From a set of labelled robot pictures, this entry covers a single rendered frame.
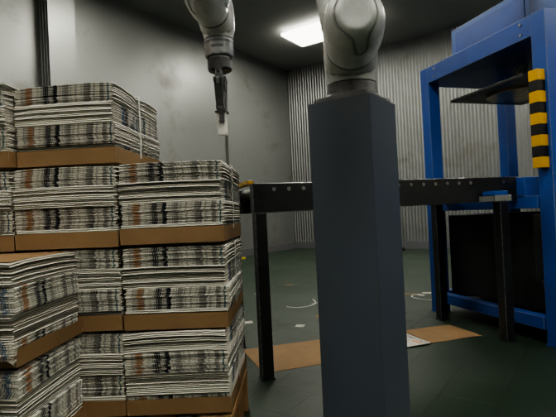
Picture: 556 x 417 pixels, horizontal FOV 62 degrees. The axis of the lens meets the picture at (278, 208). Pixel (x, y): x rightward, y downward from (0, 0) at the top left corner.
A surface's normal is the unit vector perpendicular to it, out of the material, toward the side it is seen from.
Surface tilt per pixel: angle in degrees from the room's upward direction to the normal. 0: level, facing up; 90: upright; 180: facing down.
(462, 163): 90
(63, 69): 90
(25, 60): 90
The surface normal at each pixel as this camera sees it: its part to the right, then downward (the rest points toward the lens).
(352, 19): -0.07, 0.09
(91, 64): 0.82, -0.04
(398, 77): -0.57, 0.02
